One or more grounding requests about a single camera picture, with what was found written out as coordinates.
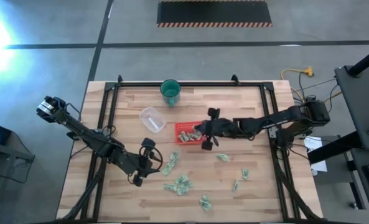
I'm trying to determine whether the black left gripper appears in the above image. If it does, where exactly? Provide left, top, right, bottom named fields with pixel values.
left=128, top=138, right=164, bottom=187

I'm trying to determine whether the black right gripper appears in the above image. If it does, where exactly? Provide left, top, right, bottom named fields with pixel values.
left=192, top=107, right=240, bottom=152

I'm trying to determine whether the orange plastic basket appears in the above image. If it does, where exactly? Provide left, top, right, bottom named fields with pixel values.
left=174, top=120, right=207, bottom=146

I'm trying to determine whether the clear plastic container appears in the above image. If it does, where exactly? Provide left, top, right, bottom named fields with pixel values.
left=139, top=106, right=167, bottom=134

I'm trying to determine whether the green mug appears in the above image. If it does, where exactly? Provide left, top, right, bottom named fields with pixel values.
left=159, top=79, right=182, bottom=108

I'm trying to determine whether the white paper sheet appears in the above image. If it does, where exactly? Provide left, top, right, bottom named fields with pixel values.
left=303, top=136, right=328, bottom=174

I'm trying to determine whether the black hazard-striped floor mat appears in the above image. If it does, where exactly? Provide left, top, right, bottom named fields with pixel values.
left=156, top=0, right=273, bottom=28

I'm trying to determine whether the black stand beam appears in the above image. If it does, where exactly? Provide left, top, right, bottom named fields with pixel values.
left=307, top=132, right=364, bottom=165

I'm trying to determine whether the black side cart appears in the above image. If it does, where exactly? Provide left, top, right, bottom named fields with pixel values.
left=0, top=139, right=35, bottom=224

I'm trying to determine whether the dark grey side table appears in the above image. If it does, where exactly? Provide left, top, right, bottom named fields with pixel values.
left=345, top=147, right=369, bottom=224

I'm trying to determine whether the grey desk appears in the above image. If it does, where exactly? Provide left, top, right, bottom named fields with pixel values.
left=334, top=64, right=369, bottom=151

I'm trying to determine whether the black pole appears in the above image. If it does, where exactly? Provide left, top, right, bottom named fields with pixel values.
left=347, top=43, right=369, bottom=78

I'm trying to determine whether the black aluminium table frame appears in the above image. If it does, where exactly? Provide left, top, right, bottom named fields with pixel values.
left=59, top=74, right=320, bottom=223

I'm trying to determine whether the yellow extension cord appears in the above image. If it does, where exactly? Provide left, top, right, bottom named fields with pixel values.
left=280, top=65, right=314, bottom=103

